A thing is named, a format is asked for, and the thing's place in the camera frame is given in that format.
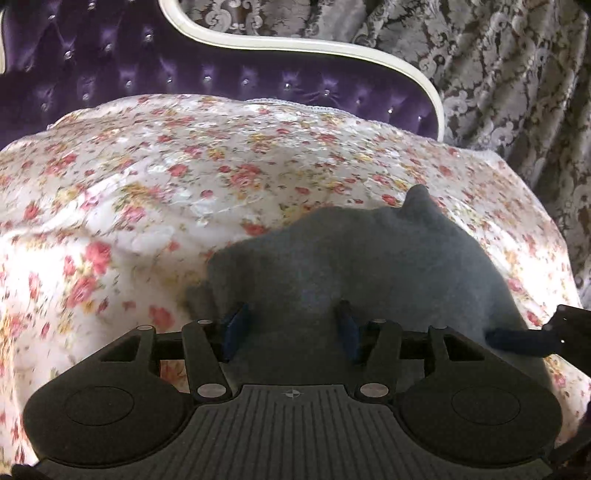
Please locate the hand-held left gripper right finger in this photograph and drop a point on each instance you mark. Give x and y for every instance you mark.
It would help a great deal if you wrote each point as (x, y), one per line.
(347, 332)

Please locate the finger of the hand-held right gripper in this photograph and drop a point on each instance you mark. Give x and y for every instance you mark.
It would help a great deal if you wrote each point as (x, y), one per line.
(517, 341)

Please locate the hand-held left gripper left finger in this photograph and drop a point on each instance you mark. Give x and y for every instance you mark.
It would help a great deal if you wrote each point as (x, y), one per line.
(234, 330)

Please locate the grey argyle sweater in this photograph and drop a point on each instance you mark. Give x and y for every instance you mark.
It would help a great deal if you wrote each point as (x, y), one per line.
(369, 258)

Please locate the floral bedspread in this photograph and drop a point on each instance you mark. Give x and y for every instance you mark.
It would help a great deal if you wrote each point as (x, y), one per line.
(138, 184)

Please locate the grey damask curtain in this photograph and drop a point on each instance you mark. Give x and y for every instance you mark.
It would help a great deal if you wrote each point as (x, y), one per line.
(508, 92)

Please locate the purple tufted headboard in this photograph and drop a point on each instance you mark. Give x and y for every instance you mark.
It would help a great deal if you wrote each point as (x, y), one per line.
(138, 69)

